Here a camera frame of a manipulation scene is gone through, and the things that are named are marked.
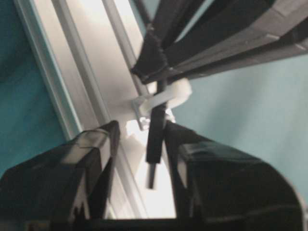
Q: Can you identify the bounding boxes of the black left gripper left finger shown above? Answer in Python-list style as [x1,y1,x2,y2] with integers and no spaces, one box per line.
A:
[0,121,120,220]

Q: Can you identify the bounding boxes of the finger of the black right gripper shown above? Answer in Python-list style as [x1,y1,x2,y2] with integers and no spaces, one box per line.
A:
[132,9,308,84]
[144,0,308,65]

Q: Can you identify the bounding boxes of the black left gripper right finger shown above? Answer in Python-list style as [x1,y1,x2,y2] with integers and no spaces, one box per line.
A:
[165,122,302,220]

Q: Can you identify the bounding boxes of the black USB cable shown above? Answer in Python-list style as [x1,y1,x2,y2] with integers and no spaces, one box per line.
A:
[144,80,168,190]

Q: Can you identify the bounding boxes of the aluminium extrusion rail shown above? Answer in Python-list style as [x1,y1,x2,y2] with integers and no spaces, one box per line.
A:
[15,0,176,218]

